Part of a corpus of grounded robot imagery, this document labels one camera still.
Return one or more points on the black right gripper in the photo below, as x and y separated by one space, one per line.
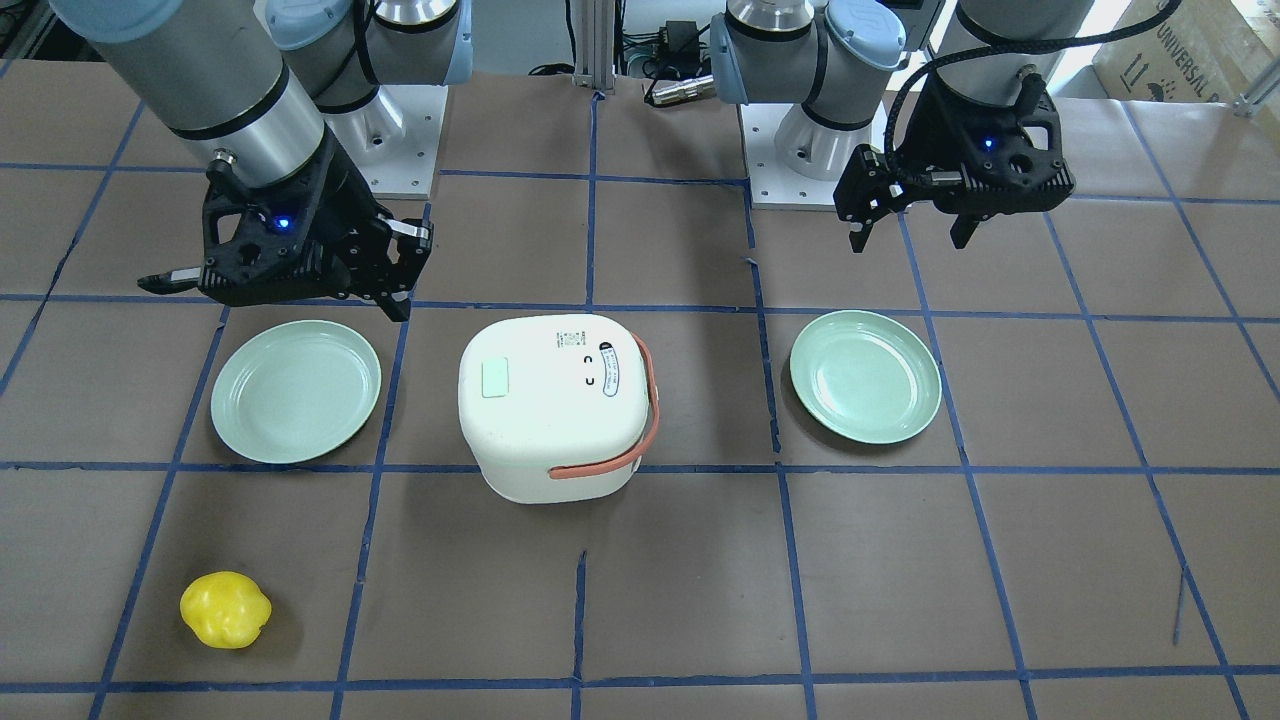
338 212

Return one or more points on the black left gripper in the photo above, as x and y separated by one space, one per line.
925 142

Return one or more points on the white rice cooker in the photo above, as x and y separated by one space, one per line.
558 408

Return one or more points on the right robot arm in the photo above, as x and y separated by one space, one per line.
287 113

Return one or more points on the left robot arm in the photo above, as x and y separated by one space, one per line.
836 60

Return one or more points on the green plate near potato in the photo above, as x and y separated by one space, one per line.
295 392

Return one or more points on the green plate far side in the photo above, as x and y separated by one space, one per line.
866 377

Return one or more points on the cardboard box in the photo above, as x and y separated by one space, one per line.
1207 51

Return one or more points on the yellow toy potato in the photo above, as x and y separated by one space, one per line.
225 610

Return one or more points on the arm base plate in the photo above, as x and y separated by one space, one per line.
395 138
794 163

